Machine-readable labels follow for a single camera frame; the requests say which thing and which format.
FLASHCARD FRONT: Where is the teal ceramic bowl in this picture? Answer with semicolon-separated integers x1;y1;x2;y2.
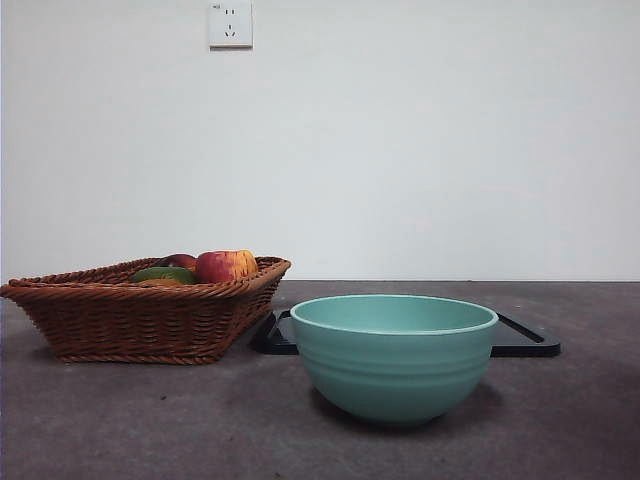
289;294;499;428

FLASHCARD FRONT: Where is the red yellow apple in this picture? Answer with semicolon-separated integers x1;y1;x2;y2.
194;249;259;284

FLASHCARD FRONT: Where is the dark red fruit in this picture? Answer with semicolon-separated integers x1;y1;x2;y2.
154;253;198;274

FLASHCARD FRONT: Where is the green fruit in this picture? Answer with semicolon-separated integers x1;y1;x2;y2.
130;266;197;286

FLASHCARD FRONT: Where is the brown wicker basket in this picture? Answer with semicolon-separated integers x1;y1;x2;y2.
0;255;293;365

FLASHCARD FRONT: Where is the black rectangular tray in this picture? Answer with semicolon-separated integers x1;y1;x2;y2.
249;308;562;359

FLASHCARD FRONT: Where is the white wall socket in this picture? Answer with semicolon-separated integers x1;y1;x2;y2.
208;1;254;51

